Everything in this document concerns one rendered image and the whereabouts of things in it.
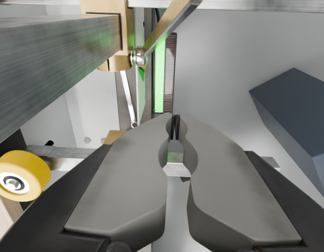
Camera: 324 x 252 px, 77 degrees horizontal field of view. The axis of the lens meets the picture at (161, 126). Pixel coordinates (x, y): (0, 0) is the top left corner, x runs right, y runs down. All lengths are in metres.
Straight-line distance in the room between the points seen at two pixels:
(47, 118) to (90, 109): 0.12
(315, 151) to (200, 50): 0.69
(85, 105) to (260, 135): 1.13
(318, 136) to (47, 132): 0.81
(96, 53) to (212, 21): 0.99
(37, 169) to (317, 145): 0.77
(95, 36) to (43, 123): 0.37
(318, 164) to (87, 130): 0.72
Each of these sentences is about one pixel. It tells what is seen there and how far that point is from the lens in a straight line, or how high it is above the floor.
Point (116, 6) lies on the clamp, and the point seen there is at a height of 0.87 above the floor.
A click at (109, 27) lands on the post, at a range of 0.21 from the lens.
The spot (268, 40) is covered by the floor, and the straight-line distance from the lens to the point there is 1.23.
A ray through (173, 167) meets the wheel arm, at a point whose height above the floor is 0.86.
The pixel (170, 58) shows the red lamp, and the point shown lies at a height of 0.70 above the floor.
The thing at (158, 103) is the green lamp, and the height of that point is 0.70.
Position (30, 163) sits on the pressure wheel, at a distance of 0.36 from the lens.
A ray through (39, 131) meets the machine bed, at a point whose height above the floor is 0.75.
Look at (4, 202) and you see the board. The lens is 0.45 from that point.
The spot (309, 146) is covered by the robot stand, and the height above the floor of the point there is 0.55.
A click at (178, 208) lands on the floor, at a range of 1.81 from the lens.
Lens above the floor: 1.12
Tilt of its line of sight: 60 degrees down
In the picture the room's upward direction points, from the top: 175 degrees counter-clockwise
